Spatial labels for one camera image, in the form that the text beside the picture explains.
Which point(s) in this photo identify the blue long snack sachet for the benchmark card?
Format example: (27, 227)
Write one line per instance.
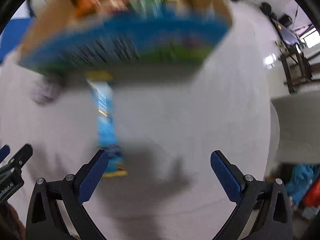
(99, 83)

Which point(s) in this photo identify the black speaker box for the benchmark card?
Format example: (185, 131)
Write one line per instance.
(285, 20)

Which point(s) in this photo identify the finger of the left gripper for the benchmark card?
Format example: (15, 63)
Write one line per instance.
(22, 156)
(4, 152)

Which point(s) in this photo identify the blue foam mat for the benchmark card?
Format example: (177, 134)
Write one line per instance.
(13, 34)

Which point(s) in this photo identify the lilac cloth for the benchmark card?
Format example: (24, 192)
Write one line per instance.
(47, 89)

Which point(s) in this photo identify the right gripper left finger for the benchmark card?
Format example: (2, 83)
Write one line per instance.
(44, 219)

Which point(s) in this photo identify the dark wooden stool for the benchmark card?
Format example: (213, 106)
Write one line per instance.
(296, 67)

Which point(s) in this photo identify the blue printed cardboard milk box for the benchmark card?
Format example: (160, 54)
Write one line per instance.
(185, 32)

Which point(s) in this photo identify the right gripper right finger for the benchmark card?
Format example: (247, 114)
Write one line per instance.
(270, 199)

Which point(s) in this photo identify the white table cloth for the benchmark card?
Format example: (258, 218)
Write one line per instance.
(167, 130)

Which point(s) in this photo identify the grey upholstered seat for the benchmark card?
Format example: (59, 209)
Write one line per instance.
(298, 117)

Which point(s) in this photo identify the blue clothes pile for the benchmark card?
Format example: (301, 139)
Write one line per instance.
(303, 176)

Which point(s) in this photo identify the orange snack bag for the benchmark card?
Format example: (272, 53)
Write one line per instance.
(85, 7)

